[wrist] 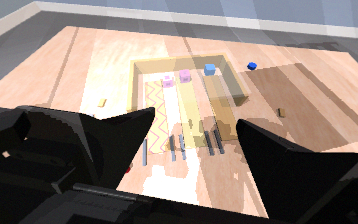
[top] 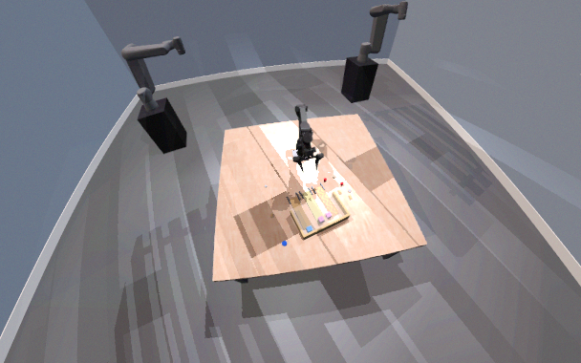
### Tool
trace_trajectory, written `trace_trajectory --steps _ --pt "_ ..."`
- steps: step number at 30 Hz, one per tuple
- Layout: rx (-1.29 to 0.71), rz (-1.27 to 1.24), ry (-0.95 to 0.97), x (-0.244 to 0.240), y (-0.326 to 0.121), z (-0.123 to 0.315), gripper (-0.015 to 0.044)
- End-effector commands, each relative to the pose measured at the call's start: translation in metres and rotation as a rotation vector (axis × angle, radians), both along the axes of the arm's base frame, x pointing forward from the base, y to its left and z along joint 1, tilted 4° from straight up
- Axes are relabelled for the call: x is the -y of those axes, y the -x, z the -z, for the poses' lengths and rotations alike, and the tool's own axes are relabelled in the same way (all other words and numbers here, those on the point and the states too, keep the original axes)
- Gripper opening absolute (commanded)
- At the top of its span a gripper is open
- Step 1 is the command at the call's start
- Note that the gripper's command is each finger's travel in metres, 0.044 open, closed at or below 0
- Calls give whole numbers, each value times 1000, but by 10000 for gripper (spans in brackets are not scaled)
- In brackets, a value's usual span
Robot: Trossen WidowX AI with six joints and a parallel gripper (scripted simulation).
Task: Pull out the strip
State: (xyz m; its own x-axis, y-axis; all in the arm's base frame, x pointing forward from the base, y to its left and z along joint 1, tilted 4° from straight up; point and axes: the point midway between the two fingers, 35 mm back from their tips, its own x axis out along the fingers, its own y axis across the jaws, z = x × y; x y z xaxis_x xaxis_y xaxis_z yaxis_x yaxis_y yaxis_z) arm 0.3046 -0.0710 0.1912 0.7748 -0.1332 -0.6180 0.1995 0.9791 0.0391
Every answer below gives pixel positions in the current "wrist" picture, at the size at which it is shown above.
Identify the brown wooden plank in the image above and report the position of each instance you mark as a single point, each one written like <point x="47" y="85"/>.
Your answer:
<point x="224" y="119"/>

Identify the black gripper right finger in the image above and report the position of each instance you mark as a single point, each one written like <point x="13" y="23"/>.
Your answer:
<point x="294" y="182"/>

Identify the pale yellow strip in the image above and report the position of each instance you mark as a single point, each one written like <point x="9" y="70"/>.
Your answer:
<point x="192" y="126"/>

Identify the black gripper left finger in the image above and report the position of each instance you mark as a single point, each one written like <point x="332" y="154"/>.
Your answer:
<point x="109" y="145"/>

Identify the tan flat strip with purple zigzag pattern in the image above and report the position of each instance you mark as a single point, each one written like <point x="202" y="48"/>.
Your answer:
<point x="157" y="137"/>

